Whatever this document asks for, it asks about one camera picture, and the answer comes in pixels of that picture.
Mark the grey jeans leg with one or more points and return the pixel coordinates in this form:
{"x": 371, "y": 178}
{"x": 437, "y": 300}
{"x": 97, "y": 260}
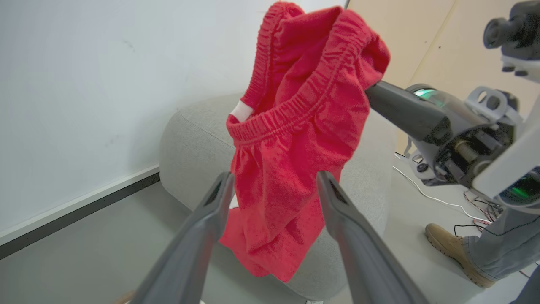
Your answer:
{"x": 506, "y": 245}

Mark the dark robot head camera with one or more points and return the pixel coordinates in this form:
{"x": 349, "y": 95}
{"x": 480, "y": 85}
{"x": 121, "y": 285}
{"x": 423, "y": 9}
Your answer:
{"x": 521, "y": 29}

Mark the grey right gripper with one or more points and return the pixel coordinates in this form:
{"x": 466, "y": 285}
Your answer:
{"x": 464, "y": 139}

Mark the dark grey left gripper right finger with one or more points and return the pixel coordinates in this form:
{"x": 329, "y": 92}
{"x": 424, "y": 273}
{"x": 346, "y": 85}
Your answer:
{"x": 363, "y": 257}

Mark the red shorts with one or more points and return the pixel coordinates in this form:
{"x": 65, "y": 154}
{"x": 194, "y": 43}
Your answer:
{"x": 287, "y": 177}

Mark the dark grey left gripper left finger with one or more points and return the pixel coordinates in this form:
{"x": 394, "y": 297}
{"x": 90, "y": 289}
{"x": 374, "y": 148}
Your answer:
{"x": 190, "y": 253}

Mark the white and black baseboard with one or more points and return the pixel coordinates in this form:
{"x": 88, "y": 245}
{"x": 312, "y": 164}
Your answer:
{"x": 63, "y": 216}

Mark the tan boot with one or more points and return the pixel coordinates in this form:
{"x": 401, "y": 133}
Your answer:
{"x": 453, "y": 249}

